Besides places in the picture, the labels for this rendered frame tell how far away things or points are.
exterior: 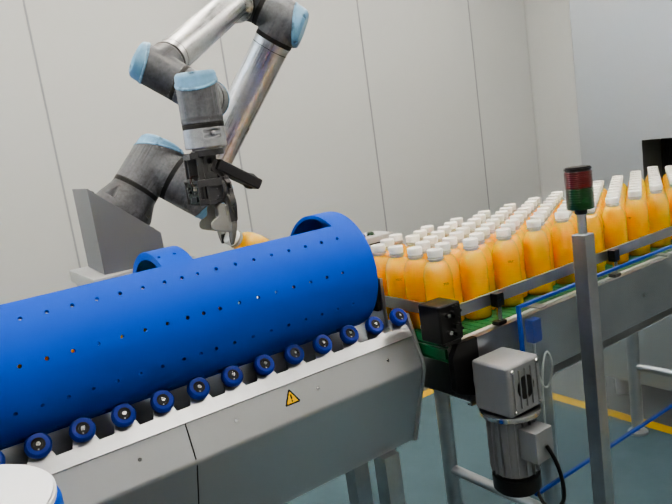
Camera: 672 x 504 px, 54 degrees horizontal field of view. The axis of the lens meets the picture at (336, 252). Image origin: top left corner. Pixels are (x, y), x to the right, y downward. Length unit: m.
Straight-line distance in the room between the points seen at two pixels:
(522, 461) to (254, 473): 0.61
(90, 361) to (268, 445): 0.42
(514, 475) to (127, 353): 0.92
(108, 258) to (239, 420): 0.88
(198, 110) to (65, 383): 0.61
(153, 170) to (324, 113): 2.88
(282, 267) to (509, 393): 0.57
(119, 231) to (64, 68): 2.26
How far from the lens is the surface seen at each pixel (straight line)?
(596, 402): 1.79
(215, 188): 1.47
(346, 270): 1.46
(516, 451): 1.64
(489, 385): 1.58
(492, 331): 1.67
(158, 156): 2.20
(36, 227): 4.17
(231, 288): 1.33
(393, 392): 1.61
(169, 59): 1.62
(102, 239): 2.10
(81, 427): 1.30
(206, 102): 1.46
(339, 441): 1.58
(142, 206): 2.17
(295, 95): 4.82
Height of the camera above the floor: 1.41
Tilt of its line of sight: 10 degrees down
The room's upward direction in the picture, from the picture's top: 8 degrees counter-clockwise
